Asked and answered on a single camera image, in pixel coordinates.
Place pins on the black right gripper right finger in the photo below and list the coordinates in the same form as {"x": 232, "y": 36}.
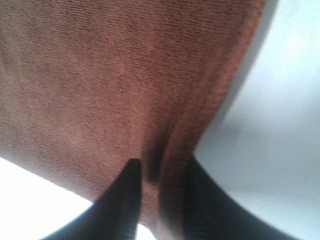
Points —
{"x": 210, "y": 214}

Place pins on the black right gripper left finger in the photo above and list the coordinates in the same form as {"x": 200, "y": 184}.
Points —
{"x": 114, "y": 215}

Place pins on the brown towel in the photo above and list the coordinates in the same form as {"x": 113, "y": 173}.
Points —
{"x": 87, "y": 84}

